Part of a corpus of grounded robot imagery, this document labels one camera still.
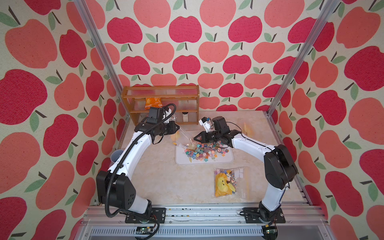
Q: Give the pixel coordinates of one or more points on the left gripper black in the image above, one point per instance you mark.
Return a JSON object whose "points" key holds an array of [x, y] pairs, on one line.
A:
{"points": [[173, 127]]}

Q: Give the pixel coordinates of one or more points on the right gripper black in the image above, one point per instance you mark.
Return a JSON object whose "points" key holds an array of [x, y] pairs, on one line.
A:
{"points": [[204, 139]]}

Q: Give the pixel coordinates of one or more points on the ziploc bag of colourful candies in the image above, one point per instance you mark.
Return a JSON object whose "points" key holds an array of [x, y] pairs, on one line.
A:
{"points": [[252, 128]]}

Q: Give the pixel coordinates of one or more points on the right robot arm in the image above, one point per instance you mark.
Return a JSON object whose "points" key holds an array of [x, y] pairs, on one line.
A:
{"points": [[280, 169]]}

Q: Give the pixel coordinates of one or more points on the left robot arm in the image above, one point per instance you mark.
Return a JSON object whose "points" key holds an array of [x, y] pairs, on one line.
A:
{"points": [[115, 189]]}

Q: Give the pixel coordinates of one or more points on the orange snack bag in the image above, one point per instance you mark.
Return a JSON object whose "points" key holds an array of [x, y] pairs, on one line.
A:
{"points": [[153, 103]]}

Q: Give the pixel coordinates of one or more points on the poured candies pile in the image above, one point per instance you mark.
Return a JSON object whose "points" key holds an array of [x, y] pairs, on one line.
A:
{"points": [[205, 153]]}

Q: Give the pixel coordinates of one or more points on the ziploc bag of yellow candies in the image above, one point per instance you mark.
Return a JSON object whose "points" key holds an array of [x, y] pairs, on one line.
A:
{"points": [[232, 182]]}

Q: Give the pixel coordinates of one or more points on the wooden shelf rack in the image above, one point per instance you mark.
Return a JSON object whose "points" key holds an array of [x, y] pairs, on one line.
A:
{"points": [[186, 98]]}

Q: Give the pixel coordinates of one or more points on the white plastic tray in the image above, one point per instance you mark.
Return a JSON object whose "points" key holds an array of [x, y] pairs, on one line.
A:
{"points": [[182, 159]]}

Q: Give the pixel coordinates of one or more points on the small white bottle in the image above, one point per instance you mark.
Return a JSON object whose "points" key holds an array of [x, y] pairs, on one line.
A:
{"points": [[185, 117]]}

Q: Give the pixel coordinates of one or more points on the grey blue mug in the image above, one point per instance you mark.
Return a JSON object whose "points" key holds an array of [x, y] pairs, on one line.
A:
{"points": [[115, 155]]}

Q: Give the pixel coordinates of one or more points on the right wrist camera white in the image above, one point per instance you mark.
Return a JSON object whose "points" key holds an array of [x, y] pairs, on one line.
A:
{"points": [[206, 123]]}

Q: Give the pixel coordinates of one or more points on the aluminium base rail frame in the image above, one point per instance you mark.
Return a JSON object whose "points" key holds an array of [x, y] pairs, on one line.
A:
{"points": [[296, 221]]}

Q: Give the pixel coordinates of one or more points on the left aluminium corner post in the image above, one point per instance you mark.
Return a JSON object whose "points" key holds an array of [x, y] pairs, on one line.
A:
{"points": [[90, 24]]}

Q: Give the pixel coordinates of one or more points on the aluminium corner post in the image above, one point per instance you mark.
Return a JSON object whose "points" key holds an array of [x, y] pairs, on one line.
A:
{"points": [[325, 13], [90, 24]]}

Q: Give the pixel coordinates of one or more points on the right aluminium corner post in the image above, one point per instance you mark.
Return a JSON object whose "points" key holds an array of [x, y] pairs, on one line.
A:
{"points": [[325, 13]]}

